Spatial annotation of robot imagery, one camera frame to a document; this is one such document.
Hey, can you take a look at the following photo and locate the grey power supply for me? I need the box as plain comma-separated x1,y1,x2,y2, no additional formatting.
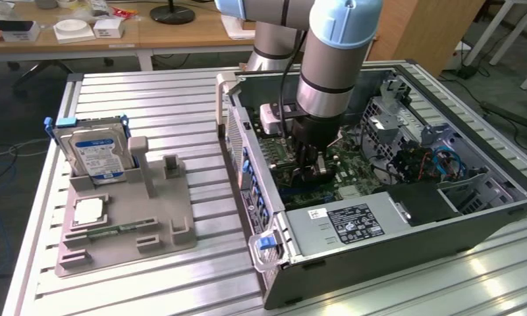
284,192,412,257

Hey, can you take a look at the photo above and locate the blue wire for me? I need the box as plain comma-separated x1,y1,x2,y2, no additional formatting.
432,144,470,182

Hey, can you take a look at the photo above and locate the stack of papers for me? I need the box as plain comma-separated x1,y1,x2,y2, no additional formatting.
220,14,256,41

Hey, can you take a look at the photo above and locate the red wire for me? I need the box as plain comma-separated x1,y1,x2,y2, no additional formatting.
415,149,436,180

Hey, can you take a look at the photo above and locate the white round block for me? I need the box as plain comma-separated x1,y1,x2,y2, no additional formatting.
52,18,96,44

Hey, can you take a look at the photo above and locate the blue plastic disk caddy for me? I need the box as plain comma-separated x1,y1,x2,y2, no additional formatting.
45,111,137,172

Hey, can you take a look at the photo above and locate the black lamp base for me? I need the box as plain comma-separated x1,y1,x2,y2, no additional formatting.
148,0,196,25

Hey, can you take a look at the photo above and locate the CPU socket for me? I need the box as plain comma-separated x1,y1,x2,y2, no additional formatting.
279,137,297,159

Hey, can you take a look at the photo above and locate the metal disk bay cage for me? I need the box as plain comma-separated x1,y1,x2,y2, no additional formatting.
360,95,450,165

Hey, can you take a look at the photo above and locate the grey parts rack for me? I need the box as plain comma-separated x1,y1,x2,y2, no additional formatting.
54,136,199,279

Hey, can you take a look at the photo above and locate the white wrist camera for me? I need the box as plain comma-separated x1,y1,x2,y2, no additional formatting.
259,103,291,135

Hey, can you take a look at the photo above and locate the black floor stand base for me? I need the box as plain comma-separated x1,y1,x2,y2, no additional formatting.
480,100,527,124

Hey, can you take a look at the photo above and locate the wooden desk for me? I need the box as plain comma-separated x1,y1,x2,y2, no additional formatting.
0,0,379,72

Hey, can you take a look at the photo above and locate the white labelled box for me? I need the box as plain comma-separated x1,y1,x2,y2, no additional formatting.
92,18,126,39

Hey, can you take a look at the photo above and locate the green motherboard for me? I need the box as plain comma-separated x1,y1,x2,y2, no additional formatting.
249,111,379,211

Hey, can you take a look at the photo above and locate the blue case latch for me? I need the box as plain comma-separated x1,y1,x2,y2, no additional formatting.
253,230,276,253

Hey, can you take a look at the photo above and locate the open black PC case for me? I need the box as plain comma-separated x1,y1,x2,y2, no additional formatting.
215,65,527,311

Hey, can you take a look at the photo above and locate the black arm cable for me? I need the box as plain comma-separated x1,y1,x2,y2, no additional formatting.
279,29,308,134

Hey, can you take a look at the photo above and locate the black and white box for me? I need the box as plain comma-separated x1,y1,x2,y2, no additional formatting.
0,20,42,43

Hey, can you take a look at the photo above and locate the wooden cabinet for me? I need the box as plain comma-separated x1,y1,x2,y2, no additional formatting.
367,0,487,77

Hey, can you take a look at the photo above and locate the hard disk with blue label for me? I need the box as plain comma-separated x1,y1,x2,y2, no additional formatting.
54,123,130,185

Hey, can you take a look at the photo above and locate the silver chipset heatsink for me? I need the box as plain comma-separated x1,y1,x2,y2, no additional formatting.
336,186,367,199

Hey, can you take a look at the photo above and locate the silver CPU chip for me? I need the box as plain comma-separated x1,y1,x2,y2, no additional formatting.
73,198,106,224

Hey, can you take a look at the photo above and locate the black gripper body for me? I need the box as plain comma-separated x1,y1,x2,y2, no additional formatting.
289,114,341,151

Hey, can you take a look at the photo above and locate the green RAM stick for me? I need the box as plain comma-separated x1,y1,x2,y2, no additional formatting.
86,223,141,240

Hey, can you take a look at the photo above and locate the white table frame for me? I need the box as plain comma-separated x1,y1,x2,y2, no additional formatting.
463,0,527,90

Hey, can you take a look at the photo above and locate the black power adapter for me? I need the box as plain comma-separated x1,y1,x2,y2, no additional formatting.
454,65,479,80

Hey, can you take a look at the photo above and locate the black chair base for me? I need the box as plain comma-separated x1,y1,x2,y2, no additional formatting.
8,58,114,97

